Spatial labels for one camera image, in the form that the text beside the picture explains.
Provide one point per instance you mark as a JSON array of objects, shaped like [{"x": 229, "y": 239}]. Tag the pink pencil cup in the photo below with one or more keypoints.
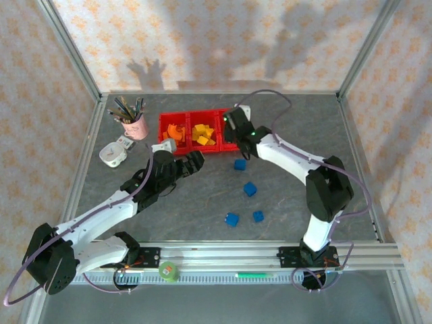
[{"x": 136, "y": 130}]

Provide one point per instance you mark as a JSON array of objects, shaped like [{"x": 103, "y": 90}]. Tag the green marker pen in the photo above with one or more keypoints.
[{"x": 255, "y": 275}]

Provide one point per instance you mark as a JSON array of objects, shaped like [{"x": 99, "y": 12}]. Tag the aluminium frame rail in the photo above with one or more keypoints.
[
  {"x": 351, "y": 135},
  {"x": 88, "y": 141},
  {"x": 202, "y": 92}
]

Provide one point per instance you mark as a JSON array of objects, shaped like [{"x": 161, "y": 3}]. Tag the wide aluminium mounting rail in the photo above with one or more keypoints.
[{"x": 219, "y": 253}]

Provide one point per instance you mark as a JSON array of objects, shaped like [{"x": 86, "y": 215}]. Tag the aluminium frame post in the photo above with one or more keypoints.
[
  {"x": 401, "y": 297},
  {"x": 366, "y": 50},
  {"x": 27, "y": 314},
  {"x": 72, "y": 50}
]

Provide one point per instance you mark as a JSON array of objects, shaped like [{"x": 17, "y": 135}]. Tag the green tape roll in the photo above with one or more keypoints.
[{"x": 168, "y": 270}]

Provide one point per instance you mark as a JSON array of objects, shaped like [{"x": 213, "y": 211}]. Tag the small printed card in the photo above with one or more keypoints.
[{"x": 125, "y": 142}]

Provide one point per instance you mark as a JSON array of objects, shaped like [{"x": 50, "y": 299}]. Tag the red plastic bin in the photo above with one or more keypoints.
[
  {"x": 202, "y": 116},
  {"x": 225, "y": 148},
  {"x": 163, "y": 119}
]

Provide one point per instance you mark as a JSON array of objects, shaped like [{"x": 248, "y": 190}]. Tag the yellow square lego brick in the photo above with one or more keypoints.
[
  {"x": 212, "y": 141},
  {"x": 195, "y": 137},
  {"x": 200, "y": 129}
]

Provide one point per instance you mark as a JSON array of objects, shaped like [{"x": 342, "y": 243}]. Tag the yellow curved lego brick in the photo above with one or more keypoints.
[{"x": 210, "y": 132}]

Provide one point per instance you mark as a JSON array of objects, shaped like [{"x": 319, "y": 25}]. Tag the blue lego brick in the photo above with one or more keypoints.
[
  {"x": 240, "y": 164},
  {"x": 231, "y": 219},
  {"x": 250, "y": 189},
  {"x": 258, "y": 216}
]

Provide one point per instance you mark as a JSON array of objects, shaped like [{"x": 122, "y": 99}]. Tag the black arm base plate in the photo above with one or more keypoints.
[
  {"x": 153, "y": 253},
  {"x": 287, "y": 253}
]

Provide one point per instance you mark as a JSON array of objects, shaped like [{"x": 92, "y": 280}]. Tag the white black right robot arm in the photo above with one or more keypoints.
[{"x": 287, "y": 158}]

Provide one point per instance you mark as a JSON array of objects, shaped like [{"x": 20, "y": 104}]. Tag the coloured pencil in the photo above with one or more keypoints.
[
  {"x": 141, "y": 108},
  {"x": 118, "y": 114},
  {"x": 124, "y": 108},
  {"x": 127, "y": 107},
  {"x": 137, "y": 108}
]

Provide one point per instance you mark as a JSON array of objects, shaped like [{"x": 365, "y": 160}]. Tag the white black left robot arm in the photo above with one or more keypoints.
[{"x": 101, "y": 212}]

